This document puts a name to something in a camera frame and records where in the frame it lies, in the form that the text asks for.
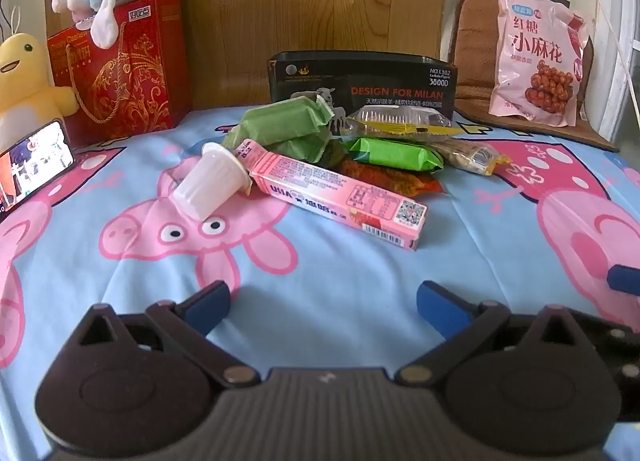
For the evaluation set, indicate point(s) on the clear snack tray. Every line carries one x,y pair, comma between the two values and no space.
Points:
395,121

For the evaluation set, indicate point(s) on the bright green snack packet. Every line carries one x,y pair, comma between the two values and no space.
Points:
395,153

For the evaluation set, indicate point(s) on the black cardboard box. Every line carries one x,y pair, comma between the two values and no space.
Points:
390,76

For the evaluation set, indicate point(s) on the white window frame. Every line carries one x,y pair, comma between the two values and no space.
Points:
622,1

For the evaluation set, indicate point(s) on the yellow plush toy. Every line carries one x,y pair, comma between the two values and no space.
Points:
25,91

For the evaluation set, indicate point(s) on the clear seed snack packet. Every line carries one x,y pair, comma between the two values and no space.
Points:
470,156

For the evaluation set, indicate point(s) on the white jelly cup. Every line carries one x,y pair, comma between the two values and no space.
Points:
205,186

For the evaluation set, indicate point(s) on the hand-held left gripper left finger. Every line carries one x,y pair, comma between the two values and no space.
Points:
207,310

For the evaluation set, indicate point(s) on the small pale green snack packet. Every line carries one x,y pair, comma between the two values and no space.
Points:
300,148

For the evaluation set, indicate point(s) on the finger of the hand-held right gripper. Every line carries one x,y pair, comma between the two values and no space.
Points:
620,351
625,280

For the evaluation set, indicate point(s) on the large pale green snack packet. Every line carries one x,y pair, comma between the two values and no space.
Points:
280,121

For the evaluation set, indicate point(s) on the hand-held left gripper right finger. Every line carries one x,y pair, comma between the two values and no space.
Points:
442,310

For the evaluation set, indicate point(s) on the printed blue blanket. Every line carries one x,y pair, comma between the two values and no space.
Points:
325,281

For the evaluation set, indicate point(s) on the smartphone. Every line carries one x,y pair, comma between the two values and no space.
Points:
35,166

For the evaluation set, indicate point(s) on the chair with woven cushion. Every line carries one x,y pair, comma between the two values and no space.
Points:
475,41

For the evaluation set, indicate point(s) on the pink snack bag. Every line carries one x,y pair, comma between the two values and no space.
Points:
535,56

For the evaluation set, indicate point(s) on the red gift box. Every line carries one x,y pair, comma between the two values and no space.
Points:
140,71

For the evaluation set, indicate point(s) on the pink milk carton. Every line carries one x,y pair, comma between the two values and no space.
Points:
320,186

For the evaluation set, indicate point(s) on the red spicy snack packet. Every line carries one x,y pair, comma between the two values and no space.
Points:
395,182

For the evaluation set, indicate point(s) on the wooden headboard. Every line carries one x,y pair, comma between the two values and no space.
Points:
300,1

